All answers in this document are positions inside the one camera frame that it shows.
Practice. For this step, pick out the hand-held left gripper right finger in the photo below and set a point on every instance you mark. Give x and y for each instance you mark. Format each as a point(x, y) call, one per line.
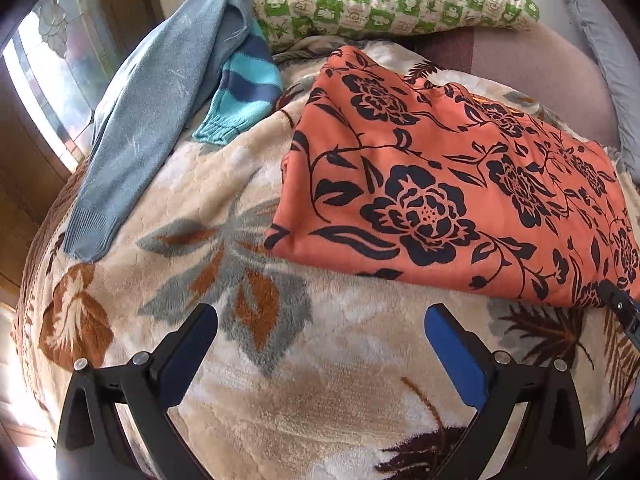
point(457, 355)

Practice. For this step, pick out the pink bed sheet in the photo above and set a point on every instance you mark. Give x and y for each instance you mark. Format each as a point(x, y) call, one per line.
point(550, 75)

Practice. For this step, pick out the floral fleece blanket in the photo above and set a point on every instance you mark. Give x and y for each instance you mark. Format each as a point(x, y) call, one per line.
point(325, 360)

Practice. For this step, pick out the wooden door with stained glass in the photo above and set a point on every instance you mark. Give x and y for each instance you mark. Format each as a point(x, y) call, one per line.
point(40, 125)

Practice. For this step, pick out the teal striped knit sweater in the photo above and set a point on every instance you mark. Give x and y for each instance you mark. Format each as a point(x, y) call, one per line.
point(240, 90)

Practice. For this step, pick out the orange floral shirt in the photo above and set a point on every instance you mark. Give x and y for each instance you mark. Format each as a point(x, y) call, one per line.
point(440, 175)

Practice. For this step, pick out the green checked pillow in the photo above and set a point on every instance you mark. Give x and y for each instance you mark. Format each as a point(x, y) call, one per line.
point(390, 0)

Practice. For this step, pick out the grey blue pillow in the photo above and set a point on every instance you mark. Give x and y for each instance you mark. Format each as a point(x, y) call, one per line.
point(610, 60)

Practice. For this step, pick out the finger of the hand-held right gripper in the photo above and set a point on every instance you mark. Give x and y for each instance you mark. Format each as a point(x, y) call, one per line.
point(622, 307)

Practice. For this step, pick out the light blue sweater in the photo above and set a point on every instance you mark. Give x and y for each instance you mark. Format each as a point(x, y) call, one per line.
point(150, 95)

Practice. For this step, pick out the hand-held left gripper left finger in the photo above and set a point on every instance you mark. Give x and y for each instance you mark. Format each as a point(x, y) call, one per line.
point(186, 355)

